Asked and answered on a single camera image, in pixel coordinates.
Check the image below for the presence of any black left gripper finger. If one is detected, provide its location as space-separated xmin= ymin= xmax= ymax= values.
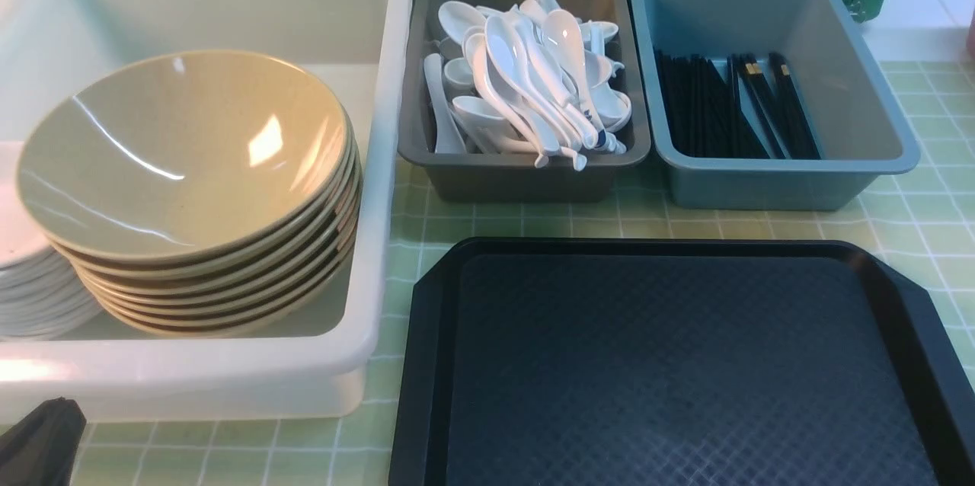
xmin=1 ymin=397 xmax=87 ymax=485

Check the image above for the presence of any tan noodle bowl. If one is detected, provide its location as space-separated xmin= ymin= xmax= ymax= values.
xmin=15 ymin=50 xmax=358 ymax=264

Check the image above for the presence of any white spoon with blue tip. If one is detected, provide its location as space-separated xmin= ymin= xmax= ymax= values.
xmin=541 ymin=9 xmax=619 ymax=153

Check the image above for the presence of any stack of white dishes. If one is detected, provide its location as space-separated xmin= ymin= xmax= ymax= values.
xmin=1 ymin=140 xmax=102 ymax=341

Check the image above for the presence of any stack of tan bowls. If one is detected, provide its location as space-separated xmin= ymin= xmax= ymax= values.
xmin=56 ymin=155 xmax=363 ymax=337

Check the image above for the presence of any black plastic serving tray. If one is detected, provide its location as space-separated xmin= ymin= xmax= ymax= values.
xmin=388 ymin=237 xmax=974 ymax=485

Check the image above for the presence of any large white plastic tub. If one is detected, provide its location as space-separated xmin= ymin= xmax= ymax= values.
xmin=2 ymin=0 xmax=412 ymax=424

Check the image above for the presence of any pile of white spoons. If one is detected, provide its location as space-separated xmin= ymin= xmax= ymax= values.
xmin=424 ymin=0 xmax=633 ymax=171

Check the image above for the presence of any grey plastic spoon bin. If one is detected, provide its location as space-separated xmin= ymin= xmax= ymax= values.
xmin=398 ymin=0 xmax=652 ymax=203

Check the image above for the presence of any bundle of black chopsticks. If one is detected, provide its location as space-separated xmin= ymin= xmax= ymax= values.
xmin=654 ymin=49 xmax=823 ymax=160

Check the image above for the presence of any blue plastic chopstick bin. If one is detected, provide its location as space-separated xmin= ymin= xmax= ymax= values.
xmin=631 ymin=0 xmax=919 ymax=209

